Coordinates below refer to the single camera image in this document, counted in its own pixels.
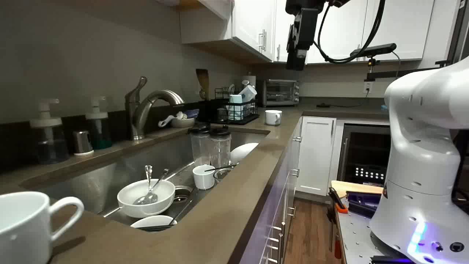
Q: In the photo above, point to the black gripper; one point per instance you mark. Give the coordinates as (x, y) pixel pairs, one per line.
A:
(307, 22)

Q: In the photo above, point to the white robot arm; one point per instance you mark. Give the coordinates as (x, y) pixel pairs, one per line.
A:
(420, 161)

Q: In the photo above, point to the small white cup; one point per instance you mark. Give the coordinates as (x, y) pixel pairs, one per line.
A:
(203, 180)

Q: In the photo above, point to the stainless steel sink basin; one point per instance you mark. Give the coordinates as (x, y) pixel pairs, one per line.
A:
(162, 151)

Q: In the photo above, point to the silver toaster oven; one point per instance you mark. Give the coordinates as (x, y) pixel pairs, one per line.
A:
(280, 92)

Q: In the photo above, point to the white upper cabinets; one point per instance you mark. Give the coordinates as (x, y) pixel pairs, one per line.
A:
(250, 22)

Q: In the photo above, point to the white item in rack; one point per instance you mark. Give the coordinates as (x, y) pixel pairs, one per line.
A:
(248, 92)

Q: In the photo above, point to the black dish rack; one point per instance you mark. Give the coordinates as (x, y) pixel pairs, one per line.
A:
(220, 110)

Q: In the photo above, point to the white lower cabinet door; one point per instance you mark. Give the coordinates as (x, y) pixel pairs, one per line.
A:
(316, 155)

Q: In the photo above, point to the white plate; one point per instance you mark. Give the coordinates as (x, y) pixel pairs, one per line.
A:
(244, 152)

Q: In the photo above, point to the black beverage cooler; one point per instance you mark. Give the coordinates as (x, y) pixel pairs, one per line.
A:
(364, 151)

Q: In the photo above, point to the clear jar with black lid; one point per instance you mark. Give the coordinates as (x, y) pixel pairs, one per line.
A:
(220, 148)
(200, 147)

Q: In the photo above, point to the small grey bowl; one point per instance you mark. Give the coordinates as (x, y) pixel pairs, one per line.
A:
(185, 123)

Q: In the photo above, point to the black chopstick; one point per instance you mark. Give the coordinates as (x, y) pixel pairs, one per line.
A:
(225, 166)

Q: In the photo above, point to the wooden board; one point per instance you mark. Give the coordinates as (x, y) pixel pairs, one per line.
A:
(357, 186)

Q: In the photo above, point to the orange black clamp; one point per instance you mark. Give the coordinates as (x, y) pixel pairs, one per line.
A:
(339, 202)

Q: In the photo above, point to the grey lower cabinet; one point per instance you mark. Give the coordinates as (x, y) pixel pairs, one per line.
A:
(273, 214)

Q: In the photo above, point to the curved steel faucet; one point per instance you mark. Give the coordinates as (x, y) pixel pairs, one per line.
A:
(140, 111)

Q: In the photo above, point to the steel spoon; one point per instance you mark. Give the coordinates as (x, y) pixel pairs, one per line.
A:
(147, 198)
(149, 176)

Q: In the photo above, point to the perforated robot table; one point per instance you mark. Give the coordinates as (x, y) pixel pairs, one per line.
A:
(354, 239)

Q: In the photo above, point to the green soap dispenser bottle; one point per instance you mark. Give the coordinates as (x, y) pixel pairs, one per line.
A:
(97, 129)

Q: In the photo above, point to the white bowl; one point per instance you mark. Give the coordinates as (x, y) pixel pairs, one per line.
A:
(147, 210)

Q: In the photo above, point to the small metal canister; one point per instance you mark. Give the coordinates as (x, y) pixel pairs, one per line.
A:
(83, 142)

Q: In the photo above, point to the clear soap dispenser bottle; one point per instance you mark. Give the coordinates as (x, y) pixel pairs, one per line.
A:
(49, 141)

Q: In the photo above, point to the black camera on stand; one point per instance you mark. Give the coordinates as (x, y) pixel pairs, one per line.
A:
(374, 50)

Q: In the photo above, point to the white wall outlet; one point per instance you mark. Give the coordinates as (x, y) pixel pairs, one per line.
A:
(368, 86)

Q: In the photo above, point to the black aluminium rail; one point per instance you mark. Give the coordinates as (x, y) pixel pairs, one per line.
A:
(364, 202)

